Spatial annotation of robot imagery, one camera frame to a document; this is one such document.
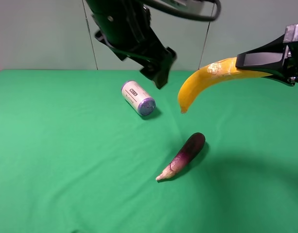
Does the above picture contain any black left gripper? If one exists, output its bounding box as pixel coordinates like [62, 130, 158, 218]
[87, 0, 177, 89]

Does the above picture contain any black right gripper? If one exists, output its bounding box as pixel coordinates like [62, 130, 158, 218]
[235, 23, 298, 84]

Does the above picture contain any yellow banana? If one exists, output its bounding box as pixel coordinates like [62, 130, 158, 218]
[178, 57, 270, 113]

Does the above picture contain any white purple can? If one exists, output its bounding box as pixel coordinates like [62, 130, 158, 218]
[121, 81, 156, 116]

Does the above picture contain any purple eggplant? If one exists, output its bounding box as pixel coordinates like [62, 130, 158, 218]
[155, 132, 206, 182]

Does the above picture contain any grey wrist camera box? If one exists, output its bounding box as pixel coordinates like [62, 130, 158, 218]
[162, 0, 204, 14]

